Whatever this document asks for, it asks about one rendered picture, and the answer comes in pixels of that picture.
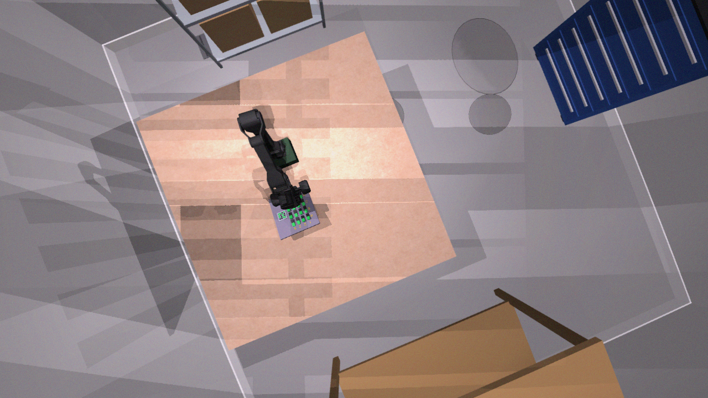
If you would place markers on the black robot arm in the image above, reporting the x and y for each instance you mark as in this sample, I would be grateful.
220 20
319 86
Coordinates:
267 149

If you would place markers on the lavender switch panel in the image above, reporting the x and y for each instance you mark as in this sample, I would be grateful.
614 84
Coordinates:
292 221

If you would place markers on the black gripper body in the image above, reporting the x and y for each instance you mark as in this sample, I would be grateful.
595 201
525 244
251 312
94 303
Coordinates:
304 188

